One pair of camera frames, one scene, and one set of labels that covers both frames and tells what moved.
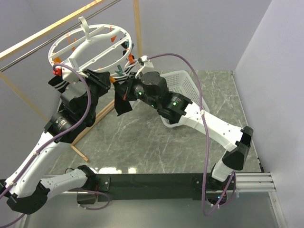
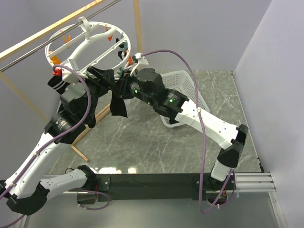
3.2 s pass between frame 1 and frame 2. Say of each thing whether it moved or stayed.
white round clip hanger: moved
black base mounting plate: stayed
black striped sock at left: stayed
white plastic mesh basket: stayed
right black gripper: stayed
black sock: moved
